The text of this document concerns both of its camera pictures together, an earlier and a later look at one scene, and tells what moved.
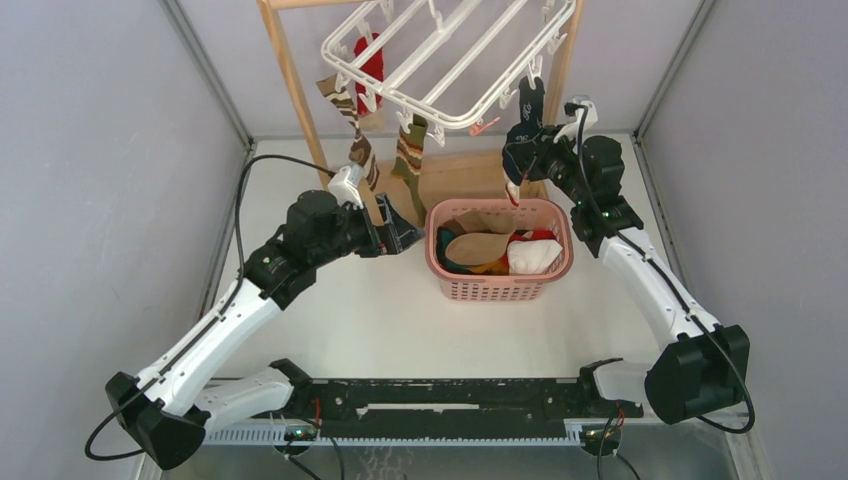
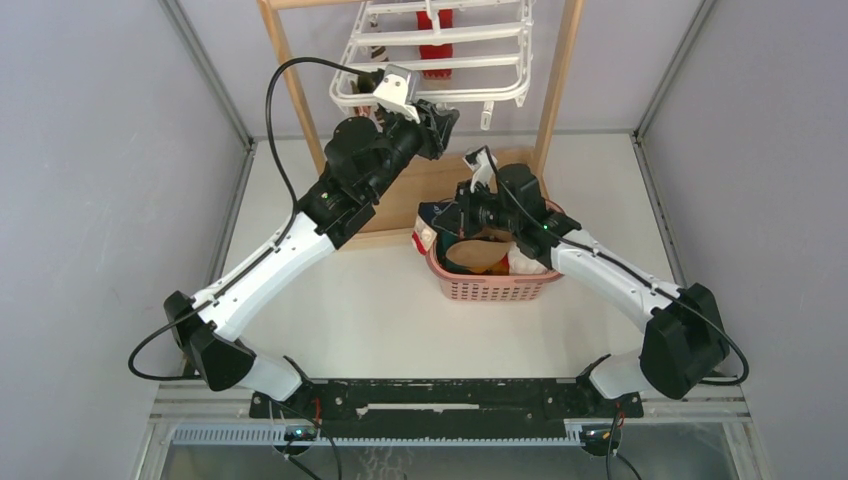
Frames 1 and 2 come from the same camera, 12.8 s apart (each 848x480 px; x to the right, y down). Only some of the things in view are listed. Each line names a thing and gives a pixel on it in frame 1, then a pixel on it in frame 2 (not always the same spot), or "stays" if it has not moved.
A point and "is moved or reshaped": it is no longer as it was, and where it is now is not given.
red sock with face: x=374 y=68 to x=444 y=51
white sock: x=531 y=256 stays
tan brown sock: x=485 y=238 stays
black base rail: x=458 y=407 stays
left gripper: x=379 y=240 to x=435 y=127
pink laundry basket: x=530 y=214 stays
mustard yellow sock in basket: x=493 y=268 stays
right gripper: x=532 y=160 to x=466 y=199
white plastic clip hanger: x=442 y=63 is moved or reshaped
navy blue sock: x=525 y=142 to x=441 y=216
